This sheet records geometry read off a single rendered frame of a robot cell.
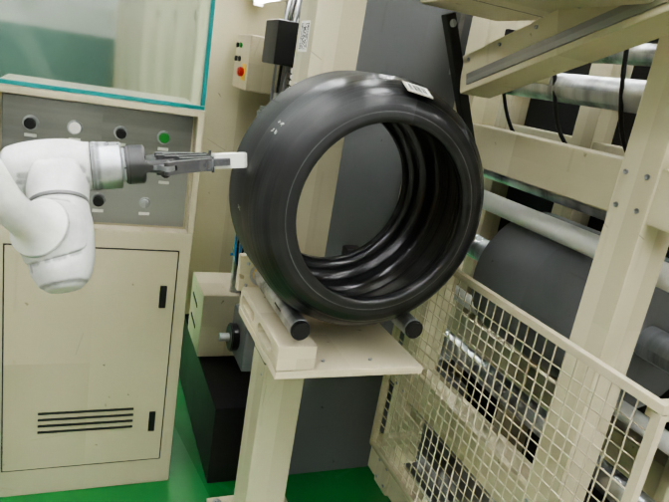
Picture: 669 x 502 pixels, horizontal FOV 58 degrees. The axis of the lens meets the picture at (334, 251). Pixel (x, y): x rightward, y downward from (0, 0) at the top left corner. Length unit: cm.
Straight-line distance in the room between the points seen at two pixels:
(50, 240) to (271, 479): 116
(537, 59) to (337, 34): 48
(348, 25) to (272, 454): 124
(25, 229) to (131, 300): 92
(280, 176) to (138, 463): 134
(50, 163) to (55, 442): 119
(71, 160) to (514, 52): 97
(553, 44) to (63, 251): 104
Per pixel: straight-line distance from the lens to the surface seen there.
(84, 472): 225
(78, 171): 118
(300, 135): 117
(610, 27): 130
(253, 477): 196
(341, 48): 158
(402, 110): 124
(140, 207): 190
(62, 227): 108
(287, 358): 131
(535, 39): 145
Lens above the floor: 143
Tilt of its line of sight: 16 degrees down
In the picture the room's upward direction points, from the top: 10 degrees clockwise
